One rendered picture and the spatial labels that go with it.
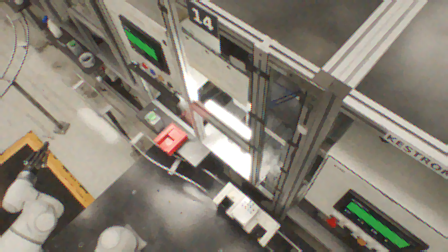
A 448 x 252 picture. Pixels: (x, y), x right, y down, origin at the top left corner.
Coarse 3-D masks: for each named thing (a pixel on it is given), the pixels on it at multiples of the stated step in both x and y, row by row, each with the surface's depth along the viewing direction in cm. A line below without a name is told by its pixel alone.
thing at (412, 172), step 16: (336, 128) 88; (352, 128) 83; (368, 128) 79; (352, 144) 88; (368, 144) 83; (384, 144) 79; (320, 160) 171; (384, 160) 83; (400, 160) 79; (416, 160) 75; (400, 176) 83; (416, 176) 79; (432, 176) 75; (432, 192) 79; (304, 208) 155; (320, 224) 155; (336, 224) 140; (336, 240) 155; (352, 240) 140
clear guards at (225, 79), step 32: (192, 32) 103; (224, 32) 90; (192, 64) 121; (224, 64) 103; (288, 64) 80; (160, 96) 187; (192, 96) 147; (224, 96) 121; (288, 96) 90; (192, 128) 188; (224, 128) 147; (288, 128) 103
